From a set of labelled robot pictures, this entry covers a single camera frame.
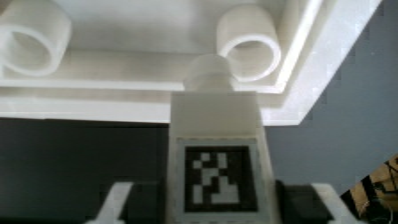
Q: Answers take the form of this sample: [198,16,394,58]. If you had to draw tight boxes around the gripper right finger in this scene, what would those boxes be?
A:
[276,182,367,224]

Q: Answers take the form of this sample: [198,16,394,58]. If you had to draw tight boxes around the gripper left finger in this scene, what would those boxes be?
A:
[83,181,164,224]

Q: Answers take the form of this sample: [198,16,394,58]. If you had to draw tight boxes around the white square table top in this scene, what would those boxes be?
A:
[0,0,324,94]

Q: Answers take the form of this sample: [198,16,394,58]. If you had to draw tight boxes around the white U-shaped fence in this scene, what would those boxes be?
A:
[0,0,385,126]

